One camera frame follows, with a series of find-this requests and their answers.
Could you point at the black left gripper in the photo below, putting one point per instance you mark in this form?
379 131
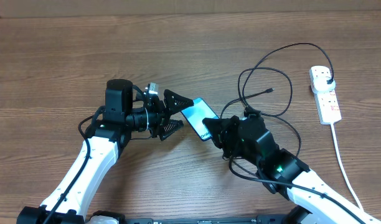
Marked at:
171 108

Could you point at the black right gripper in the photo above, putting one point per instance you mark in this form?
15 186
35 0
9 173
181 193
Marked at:
221 132

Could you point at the Samsung Galaxy smartphone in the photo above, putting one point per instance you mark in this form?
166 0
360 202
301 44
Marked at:
195 114

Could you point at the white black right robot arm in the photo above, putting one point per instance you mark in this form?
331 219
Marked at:
281 171

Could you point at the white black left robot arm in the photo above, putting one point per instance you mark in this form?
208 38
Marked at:
127 109

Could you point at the white charger plug adapter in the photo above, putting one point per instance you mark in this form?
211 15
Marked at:
322 85

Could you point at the white power strip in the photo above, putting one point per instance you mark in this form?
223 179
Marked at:
326 103

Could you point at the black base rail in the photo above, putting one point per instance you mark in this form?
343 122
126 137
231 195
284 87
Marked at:
259 219

